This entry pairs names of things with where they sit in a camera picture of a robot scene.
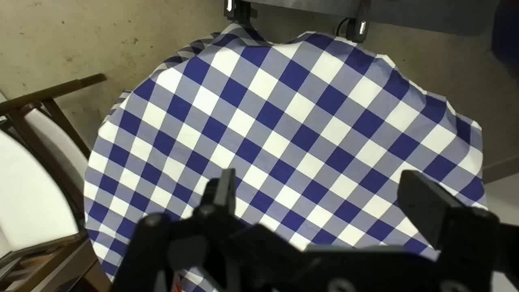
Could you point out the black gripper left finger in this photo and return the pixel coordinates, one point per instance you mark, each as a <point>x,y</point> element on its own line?
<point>226,188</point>

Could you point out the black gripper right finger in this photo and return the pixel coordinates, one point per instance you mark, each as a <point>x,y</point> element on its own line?
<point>432,208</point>

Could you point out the blue white checkered tablecloth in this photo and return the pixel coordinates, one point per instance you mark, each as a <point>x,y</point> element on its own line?
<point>303,123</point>

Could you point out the black table clamp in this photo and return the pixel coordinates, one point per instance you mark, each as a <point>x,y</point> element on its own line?
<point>238,10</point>
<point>355,26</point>

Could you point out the white seat cushion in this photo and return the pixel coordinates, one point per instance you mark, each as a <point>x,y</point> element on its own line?
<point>30,188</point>

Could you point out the dark wooden chair frame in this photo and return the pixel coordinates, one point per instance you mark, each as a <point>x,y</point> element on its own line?
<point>38,102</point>

